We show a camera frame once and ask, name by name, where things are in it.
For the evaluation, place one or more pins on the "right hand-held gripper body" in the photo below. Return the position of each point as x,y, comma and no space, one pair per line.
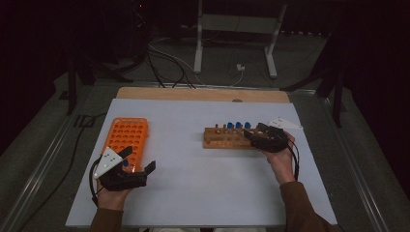
274,141

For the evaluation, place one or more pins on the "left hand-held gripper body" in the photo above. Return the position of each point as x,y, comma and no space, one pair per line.
108,161

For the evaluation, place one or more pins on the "blue-capped test tube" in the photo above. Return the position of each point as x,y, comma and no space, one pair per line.
125,163
247,125
238,124
230,125

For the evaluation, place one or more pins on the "orange plastic tube rack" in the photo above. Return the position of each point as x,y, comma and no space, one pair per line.
129,135

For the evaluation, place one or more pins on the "wooden test tube rack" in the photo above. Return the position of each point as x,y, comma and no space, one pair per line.
225,141

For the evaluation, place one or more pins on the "person's right hand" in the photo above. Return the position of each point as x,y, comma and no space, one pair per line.
282,164

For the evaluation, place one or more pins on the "person's left hand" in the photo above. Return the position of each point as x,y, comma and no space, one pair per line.
111,199

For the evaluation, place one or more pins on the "white board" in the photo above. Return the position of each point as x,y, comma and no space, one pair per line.
199,187

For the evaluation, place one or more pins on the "white plug adapter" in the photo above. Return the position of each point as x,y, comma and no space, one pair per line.
240,67

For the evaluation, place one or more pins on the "black stand with angled legs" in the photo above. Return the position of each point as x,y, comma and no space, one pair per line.
71,87
337,103

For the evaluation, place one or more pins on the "grey metal stand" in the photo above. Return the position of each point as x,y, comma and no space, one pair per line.
238,24

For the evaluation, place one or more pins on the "metal floor rail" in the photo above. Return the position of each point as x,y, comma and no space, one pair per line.
354,174
42,167

